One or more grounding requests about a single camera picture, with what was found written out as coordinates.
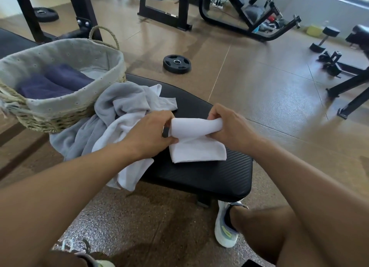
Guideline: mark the person's right hand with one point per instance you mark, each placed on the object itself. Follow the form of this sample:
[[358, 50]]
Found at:
[[236, 131]]

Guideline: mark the person's left hand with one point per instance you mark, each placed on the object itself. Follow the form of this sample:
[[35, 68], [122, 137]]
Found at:
[[150, 137]]

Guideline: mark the white towel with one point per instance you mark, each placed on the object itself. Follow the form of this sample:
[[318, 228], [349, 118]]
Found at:
[[196, 151], [92, 73], [126, 166]]

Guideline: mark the light grey towel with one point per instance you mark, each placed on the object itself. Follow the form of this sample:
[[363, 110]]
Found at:
[[121, 96]]

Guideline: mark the dark purple towel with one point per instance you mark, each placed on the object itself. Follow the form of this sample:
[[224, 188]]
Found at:
[[40, 88], [69, 76]]

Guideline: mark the woven basket with white liner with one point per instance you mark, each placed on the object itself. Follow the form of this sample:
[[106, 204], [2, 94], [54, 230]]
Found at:
[[63, 53]]

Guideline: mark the person's right forearm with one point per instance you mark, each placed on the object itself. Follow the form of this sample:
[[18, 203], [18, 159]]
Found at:
[[317, 206]]

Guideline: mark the person's left forearm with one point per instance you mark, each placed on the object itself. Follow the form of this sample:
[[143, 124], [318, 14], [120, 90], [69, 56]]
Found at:
[[57, 203]]

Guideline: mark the person's right white shoe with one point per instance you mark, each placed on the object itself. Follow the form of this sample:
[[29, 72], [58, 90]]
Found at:
[[220, 235]]

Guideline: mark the person's white shoe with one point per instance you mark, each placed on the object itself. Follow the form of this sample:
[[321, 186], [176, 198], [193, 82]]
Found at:
[[66, 245], [220, 235]]

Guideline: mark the person's right leg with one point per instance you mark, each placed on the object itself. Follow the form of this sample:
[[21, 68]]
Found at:
[[268, 232]]

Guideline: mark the person's leg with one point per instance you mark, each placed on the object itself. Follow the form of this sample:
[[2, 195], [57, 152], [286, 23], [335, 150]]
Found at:
[[66, 259], [268, 232]]

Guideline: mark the person's black shorts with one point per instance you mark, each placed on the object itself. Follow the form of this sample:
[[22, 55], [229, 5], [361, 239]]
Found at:
[[252, 264]]

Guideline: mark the person's left white shoe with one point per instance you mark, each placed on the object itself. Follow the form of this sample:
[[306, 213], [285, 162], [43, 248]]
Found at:
[[66, 245]]

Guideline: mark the person's left leg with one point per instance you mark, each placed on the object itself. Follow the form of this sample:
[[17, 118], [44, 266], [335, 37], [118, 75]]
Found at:
[[66, 259]]

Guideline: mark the black padded weight bench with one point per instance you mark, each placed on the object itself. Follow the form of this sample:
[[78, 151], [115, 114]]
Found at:
[[201, 171]]

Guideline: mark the black rubber weight plate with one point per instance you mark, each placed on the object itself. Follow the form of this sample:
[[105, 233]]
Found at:
[[170, 68], [50, 17]]

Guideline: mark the black gym accessory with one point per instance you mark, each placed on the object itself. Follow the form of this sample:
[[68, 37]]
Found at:
[[331, 65], [331, 31]]

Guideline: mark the yellow green cushion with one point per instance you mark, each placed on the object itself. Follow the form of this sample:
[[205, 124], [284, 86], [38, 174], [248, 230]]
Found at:
[[314, 31]]

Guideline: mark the white power strip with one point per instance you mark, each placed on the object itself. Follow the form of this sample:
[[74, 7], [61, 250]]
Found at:
[[217, 5]]

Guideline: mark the black steel squat rack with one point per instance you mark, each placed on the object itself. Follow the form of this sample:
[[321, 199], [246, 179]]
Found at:
[[80, 7]]

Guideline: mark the black adjustable gym bench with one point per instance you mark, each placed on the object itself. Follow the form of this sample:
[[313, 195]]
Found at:
[[359, 34]]

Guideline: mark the black bench press frame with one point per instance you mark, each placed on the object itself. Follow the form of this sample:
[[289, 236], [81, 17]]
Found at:
[[183, 7]]

